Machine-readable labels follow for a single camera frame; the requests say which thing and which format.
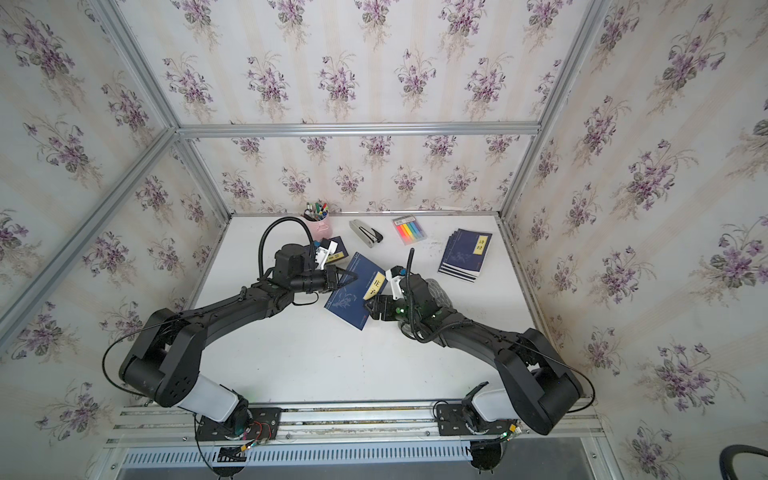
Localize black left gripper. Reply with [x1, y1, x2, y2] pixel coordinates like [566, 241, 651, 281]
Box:
[288, 267, 357, 295]

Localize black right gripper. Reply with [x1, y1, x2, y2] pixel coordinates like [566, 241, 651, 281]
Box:
[361, 294, 422, 326]

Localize blue book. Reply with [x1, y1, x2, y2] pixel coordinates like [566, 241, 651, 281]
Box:
[438, 229, 493, 282]
[327, 236, 349, 263]
[324, 253, 387, 330]

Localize grey patterned cloth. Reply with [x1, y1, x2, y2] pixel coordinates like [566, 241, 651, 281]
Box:
[426, 278, 456, 312]

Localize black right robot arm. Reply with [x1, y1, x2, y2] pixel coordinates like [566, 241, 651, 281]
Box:
[364, 271, 583, 435]

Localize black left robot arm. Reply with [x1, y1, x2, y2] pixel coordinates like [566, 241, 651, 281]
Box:
[119, 243, 358, 434]

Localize grey black stapler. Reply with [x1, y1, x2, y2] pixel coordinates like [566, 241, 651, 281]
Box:
[349, 219, 383, 248]

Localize pink pen cup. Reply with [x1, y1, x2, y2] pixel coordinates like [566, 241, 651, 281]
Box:
[305, 216, 334, 242]

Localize pens in cup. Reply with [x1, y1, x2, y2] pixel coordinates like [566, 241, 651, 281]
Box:
[302, 202, 329, 222]

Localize colourful highlighter pack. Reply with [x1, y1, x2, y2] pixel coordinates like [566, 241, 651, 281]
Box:
[392, 215, 427, 245]

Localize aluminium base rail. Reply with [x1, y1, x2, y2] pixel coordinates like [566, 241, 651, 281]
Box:
[93, 399, 605, 479]

